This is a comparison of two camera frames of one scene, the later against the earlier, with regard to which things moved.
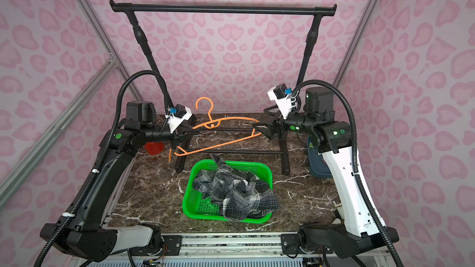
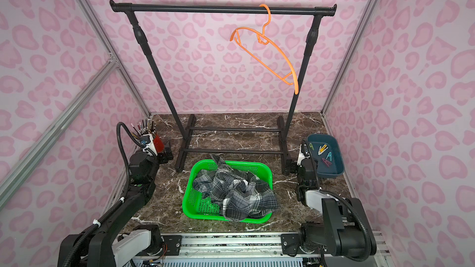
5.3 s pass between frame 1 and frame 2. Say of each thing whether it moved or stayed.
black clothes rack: stayed
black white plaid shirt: stayed
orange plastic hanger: moved
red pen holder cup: stayed
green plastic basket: stayed
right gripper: moved
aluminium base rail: stayed
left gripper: moved
